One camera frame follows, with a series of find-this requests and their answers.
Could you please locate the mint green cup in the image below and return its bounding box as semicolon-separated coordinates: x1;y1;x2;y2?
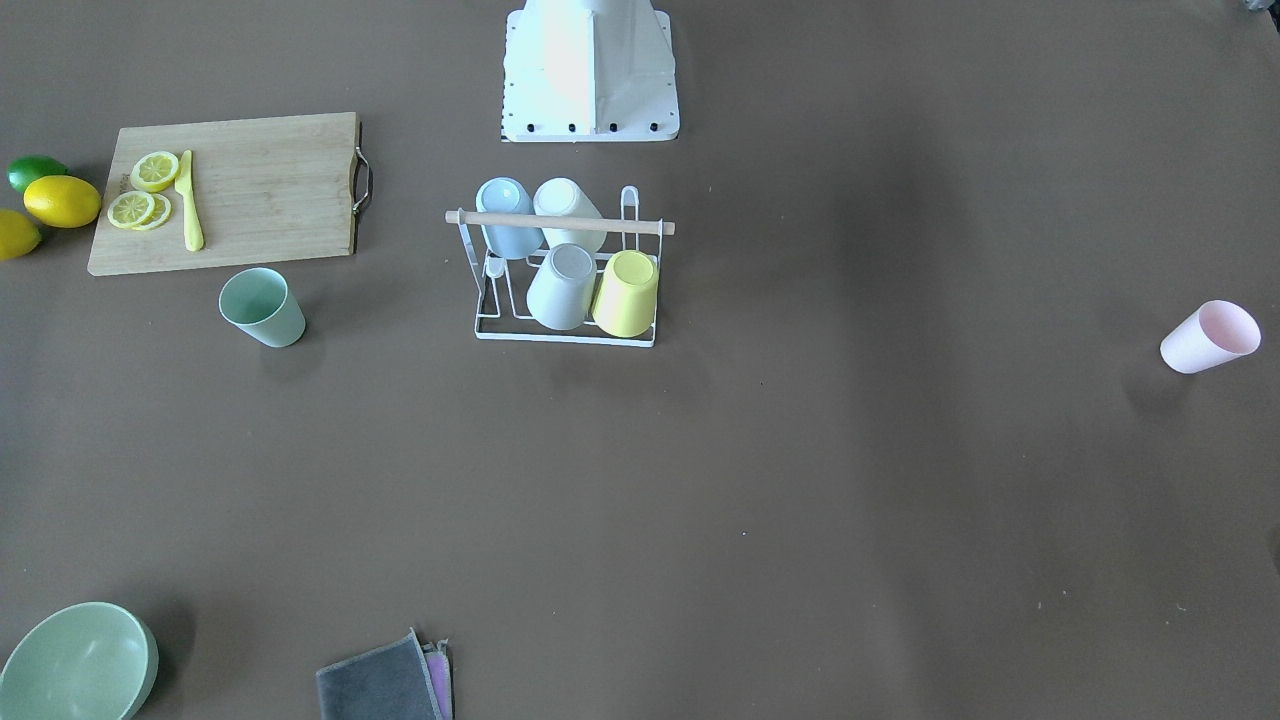
218;266;306;348

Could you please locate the pink cup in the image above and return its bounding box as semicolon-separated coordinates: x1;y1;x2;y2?
1158;299;1262;375

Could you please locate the yellow cup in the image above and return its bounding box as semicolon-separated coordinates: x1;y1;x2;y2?
591;250;659;338

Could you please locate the grey cup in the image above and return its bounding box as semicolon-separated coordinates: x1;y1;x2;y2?
526;243;596;331

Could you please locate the white cup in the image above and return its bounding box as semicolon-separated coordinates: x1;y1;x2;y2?
532;177;607;252

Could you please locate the light blue cup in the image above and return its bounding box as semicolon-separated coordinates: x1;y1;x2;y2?
475;177;547;261

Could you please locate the purple cloth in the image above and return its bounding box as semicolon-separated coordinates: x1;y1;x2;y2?
422;639;454;720

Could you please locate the grey folded cloth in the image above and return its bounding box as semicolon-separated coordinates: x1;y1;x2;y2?
316;632;439;719

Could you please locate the bamboo cutting board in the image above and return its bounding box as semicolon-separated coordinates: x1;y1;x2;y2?
88;111;361;275

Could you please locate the yellow plastic knife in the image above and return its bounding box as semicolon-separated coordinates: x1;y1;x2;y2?
174;149;205;252

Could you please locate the lemon slice upper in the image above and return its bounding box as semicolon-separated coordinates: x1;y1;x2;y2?
128;151;180;193

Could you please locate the yellow lemon upper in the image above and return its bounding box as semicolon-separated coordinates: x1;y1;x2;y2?
23;176;102;228

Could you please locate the yellow lemon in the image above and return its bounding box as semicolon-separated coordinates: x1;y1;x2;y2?
23;176;102;228
0;208;42;261

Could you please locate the green bowl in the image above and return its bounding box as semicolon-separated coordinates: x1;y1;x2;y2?
1;602;159;719

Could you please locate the yellow lemon lower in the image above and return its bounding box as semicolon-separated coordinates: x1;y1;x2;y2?
0;208;42;261

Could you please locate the green lime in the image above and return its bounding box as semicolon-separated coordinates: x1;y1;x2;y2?
6;154;69;193

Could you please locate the white wire cup holder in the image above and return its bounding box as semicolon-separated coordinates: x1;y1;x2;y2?
445;177;675;347

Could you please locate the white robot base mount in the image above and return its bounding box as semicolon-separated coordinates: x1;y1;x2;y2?
500;1;681;143

